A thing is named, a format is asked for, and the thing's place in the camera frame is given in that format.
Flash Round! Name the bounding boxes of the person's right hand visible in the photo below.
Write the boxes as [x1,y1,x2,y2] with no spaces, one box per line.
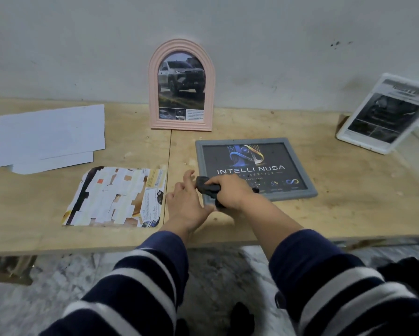
[205,174,258,211]

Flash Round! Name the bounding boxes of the person's left hand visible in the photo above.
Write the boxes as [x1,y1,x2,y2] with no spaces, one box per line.
[166,170,216,235]

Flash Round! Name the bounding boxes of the black cleaning cloth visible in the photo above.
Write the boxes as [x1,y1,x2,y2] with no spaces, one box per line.
[195,176,260,209]

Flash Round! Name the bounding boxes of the cut brochure pages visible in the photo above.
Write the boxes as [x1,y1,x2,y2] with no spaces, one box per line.
[132,168,167,229]

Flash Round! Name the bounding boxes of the grey rectangular photo frame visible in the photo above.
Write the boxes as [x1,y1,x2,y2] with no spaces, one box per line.
[195,137,318,207]

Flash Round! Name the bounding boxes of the cut-up car brochure page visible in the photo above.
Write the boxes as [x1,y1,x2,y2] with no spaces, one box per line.
[62,167,151,228]

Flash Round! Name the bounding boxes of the pink arched photo frame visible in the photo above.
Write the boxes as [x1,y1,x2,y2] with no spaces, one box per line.
[148,39,216,132]

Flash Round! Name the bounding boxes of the double-sided arched brochure picture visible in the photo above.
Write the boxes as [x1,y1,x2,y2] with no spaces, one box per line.
[157,52,206,121]

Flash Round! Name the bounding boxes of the white rectangular photo frame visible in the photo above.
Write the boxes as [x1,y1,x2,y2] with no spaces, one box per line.
[336,73,419,155]

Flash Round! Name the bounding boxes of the white paper sheets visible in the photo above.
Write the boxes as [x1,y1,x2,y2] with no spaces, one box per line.
[0,104,106,169]

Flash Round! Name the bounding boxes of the person's right forearm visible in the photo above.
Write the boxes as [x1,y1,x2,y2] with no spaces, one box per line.
[243,197,419,336]

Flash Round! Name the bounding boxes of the person's left forearm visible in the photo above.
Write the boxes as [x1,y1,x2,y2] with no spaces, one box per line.
[39,220,190,336]

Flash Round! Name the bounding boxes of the black bag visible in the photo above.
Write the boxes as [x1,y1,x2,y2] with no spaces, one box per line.
[377,257,419,305]

